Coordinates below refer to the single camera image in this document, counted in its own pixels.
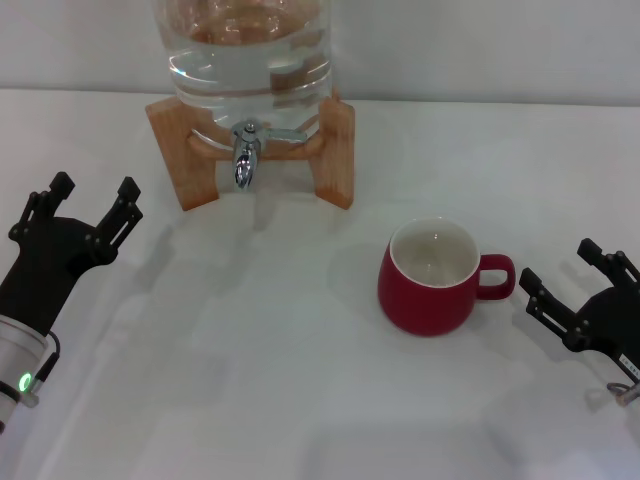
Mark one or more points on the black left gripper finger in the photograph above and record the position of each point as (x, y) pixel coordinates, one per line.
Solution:
(120, 212)
(37, 202)

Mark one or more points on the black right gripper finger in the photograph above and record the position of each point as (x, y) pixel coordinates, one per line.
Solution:
(610, 262)
(550, 305)

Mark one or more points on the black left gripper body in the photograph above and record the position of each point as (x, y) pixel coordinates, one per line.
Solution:
(45, 270)

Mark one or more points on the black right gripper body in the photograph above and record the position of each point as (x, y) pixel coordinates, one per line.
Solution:
(612, 320)

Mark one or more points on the red ceramic cup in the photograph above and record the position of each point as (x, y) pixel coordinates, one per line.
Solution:
(425, 305)

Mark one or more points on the chrome faucet tap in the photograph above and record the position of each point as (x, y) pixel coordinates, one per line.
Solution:
(245, 160)

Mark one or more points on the wooden jar stand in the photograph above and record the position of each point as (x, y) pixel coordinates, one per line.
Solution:
(172, 150)

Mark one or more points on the clear glass water jar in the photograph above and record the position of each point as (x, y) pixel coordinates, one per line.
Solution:
(240, 75)

